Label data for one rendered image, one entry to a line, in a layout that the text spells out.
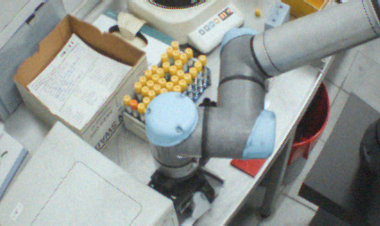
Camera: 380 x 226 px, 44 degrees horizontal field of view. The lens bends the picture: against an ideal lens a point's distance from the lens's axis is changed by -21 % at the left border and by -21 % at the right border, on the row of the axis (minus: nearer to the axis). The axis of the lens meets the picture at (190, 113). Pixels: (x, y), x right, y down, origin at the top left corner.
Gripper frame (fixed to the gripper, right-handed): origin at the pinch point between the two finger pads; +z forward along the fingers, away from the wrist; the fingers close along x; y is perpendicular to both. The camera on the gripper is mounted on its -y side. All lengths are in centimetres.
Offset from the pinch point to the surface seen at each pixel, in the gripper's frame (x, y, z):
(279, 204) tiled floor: 7, -45, 96
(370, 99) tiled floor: 22, -115, 96
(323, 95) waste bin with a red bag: 4, -72, 53
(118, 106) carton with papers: -25.0, -8.8, 0.6
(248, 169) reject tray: 5.0, -14.9, 8.4
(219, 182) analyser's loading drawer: 2.2, -7.3, 4.6
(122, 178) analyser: -4.9, 10.7, -21.3
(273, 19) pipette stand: -8.3, -49.1, -1.5
